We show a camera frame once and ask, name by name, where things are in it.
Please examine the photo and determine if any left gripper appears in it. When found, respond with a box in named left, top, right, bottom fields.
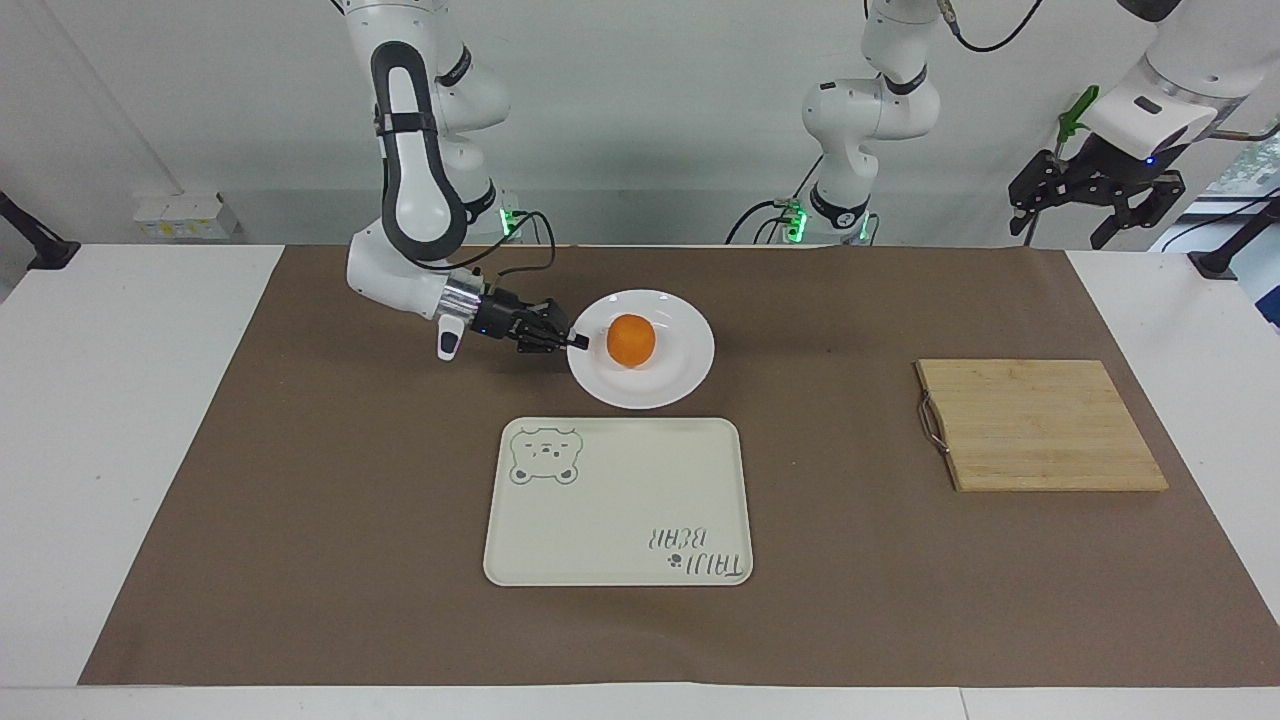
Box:
left=1007, top=133, right=1187, bottom=252

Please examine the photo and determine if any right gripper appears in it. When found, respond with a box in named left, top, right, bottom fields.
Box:
left=474, top=287, right=592, bottom=358

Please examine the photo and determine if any white round plate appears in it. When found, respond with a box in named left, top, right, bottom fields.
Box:
left=566, top=289, right=717, bottom=411

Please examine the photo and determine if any orange fruit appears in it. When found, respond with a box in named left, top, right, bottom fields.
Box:
left=606, top=313, right=658, bottom=370

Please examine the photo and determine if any green plastic clamp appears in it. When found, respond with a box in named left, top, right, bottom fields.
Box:
left=1057, top=84, right=1102, bottom=151

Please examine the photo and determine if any black stand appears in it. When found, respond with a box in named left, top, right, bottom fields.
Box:
left=1188, top=195, right=1280, bottom=282
left=0, top=190, right=82, bottom=272

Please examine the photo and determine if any cream tray with bear print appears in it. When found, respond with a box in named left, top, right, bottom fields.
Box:
left=483, top=416, right=755, bottom=588

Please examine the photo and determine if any wooden cutting board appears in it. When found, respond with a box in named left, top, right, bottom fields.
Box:
left=914, top=358, right=1171, bottom=494

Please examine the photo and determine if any white box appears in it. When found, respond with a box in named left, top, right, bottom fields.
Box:
left=132, top=191, right=242, bottom=240

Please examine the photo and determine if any black cable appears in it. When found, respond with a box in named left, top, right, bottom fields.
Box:
left=725, top=155, right=827, bottom=247
left=1160, top=185, right=1280, bottom=254
left=400, top=209, right=558, bottom=277
left=938, top=0, right=1047, bottom=54

